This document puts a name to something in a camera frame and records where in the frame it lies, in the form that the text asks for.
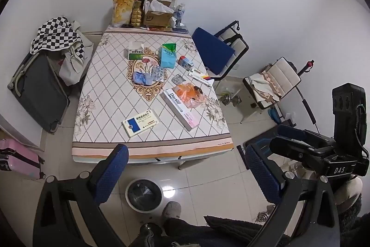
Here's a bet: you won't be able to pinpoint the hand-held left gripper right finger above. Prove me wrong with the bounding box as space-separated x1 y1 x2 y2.
245 144 339 247

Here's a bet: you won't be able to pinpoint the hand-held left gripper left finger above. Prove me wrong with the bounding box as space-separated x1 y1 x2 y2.
33 144 130 247

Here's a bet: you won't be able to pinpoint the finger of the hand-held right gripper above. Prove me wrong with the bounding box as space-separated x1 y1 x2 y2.
277 125 336 150
270 136 337 169

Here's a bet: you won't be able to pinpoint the round grey trash bin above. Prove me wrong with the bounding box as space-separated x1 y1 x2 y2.
125 178 163 211

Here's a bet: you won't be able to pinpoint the green blue rice bag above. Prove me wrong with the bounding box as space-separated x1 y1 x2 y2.
160 43 177 69

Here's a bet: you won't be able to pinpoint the small red blue carton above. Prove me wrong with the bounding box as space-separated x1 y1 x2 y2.
177 56 194 70

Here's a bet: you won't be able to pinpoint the person's right forearm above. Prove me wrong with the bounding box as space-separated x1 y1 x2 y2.
332 178 370 247

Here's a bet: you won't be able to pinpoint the black rod with red knob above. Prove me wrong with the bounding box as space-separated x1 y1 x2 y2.
295 60 321 134

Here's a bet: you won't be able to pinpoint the black bench pad blue lines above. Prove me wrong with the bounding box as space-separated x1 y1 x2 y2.
237 131 278 170

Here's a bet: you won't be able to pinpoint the chrome dumbbell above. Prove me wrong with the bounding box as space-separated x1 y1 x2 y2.
257 204 276 225
220 94 242 106

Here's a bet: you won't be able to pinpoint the dark fleece garment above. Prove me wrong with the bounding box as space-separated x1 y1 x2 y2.
204 215 292 247

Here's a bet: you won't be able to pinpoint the white blue medicine box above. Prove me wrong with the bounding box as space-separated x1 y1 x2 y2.
122 109 161 138

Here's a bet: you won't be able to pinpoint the beige cloth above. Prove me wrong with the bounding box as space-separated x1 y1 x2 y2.
249 71 282 103

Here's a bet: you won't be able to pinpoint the cream padded chair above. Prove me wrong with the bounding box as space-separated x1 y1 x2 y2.
241 57 302 124

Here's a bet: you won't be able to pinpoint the grey fuzzy slipper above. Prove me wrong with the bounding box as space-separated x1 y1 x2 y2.
162 201 182 225

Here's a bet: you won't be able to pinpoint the table with patterned cloth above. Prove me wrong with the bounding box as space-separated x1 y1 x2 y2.
72 25 233 163

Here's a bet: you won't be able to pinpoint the clear plastic bag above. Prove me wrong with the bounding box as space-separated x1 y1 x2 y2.
215 81 240 97

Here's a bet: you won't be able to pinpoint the long white pink box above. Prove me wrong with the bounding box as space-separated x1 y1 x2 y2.
160 88 200 132

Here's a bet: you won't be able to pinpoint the pink suitcase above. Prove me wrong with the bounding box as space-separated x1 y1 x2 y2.
0 138 46 180

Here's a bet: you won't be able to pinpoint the blue plastic packaging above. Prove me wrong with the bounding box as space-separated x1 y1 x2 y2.
132 71 153 86

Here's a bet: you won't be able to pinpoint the white cabinet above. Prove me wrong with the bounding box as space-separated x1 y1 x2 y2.
0 112 44 152

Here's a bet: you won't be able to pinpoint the pile of blister packs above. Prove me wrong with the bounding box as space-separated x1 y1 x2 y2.
151 66 167 82

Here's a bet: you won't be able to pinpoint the orange plastic bag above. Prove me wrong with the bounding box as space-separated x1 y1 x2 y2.
173 83 206 109

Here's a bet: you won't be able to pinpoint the dark grey suitcase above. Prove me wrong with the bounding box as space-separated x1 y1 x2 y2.
7 50 70 134

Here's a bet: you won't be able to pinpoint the white tote bag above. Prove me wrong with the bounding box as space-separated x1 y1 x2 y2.
59 21 94 86

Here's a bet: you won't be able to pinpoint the white striped slim box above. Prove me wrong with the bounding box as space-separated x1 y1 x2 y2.
188 70 215 87

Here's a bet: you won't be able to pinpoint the green white medicine box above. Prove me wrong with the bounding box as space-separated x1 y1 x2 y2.
127 41 145 60

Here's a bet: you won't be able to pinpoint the blue seat cushion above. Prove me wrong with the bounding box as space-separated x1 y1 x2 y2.
192 27 234 78

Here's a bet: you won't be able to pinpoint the black white checkered cloth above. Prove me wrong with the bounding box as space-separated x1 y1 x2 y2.
30 16 86 55

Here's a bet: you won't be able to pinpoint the gold faceted bottle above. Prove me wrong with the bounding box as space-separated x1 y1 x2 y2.
131 0 145 27

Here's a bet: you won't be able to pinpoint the brown cardboard box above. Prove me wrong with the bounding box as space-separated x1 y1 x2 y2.
144 0 175 28

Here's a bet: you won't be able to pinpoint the yellow snack bag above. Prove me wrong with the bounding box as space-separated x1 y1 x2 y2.
112 0 136 28

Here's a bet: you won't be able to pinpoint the white crumpled paper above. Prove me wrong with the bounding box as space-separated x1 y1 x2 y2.
148 0 174 15

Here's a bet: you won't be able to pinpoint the black frame cream chair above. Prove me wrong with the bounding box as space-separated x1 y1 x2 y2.
214 20 250 81

